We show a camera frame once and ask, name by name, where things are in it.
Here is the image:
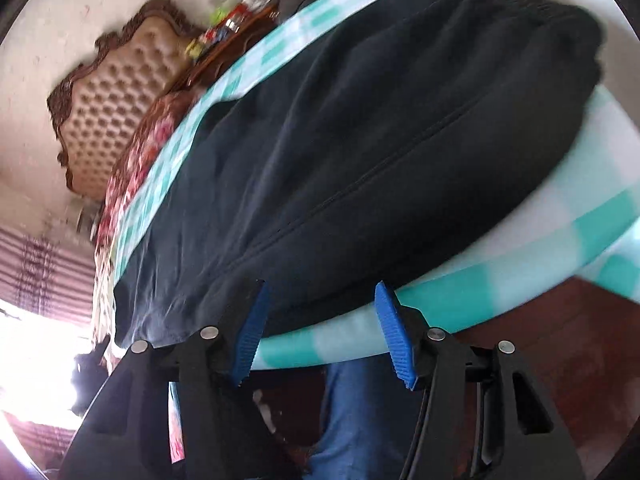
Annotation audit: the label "striped curtain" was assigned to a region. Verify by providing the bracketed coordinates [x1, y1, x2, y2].
[0, 225, 97, 466]

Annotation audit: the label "dark wooden nightstand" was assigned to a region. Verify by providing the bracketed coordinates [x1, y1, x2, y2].
[170, 2, 281, 96]

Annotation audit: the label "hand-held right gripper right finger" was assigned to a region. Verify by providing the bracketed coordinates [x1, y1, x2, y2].
[374, 281, 586, 480]

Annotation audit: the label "black pants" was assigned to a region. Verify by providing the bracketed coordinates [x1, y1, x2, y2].
[112, 0, 603, 350]

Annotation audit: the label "person's leg in blue jeans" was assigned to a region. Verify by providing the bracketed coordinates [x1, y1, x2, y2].
[307, 360, 427, 480]

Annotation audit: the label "teal checkered tablecloth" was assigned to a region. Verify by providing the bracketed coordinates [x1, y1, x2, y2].
[107, 0, 640, 371]

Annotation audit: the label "tufted leather carved headboard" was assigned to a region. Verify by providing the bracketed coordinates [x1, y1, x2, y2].
[47, 0, 206, 201]

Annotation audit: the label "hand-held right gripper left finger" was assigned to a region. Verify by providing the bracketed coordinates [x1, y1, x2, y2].
[57, 279, 301, 480]

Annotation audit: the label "red floral bedding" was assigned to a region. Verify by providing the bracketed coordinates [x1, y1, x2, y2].
[92, 87, 201, 463]

